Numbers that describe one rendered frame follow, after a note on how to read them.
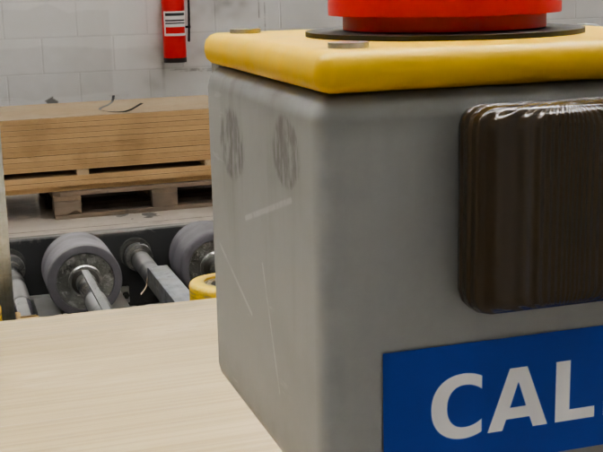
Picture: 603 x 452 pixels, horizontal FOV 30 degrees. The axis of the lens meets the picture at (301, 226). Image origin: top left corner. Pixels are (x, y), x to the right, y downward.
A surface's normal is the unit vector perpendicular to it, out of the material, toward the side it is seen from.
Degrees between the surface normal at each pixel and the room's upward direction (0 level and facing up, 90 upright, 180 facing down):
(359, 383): 90
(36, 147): 90
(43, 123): 90
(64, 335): 0
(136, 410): 0
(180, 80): 90
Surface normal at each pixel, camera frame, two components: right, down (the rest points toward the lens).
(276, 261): -0.95, 0.09
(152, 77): 0.31, 0.20
